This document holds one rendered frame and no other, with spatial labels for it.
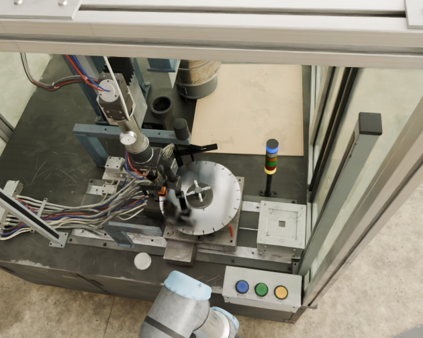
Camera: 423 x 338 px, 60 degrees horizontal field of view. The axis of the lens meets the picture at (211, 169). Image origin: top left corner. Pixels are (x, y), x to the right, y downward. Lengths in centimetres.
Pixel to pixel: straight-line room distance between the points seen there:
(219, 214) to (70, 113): 112
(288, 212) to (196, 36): 119
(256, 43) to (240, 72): 175
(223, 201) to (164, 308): 65
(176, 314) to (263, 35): 70
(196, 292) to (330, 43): 69
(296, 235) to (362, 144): 83
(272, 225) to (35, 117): 146
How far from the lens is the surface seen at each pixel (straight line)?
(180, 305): 92
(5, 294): 278
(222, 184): 150
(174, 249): 155
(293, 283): 142
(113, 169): 172
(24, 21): 44
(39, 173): 205
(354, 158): 73
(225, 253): 158
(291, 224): 148
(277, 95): 202
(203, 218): 144
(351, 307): 238
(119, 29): 40
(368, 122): 67
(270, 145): 134
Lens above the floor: 227
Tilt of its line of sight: 60 degrees down
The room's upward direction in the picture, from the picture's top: 11 degrees counter-clockwise
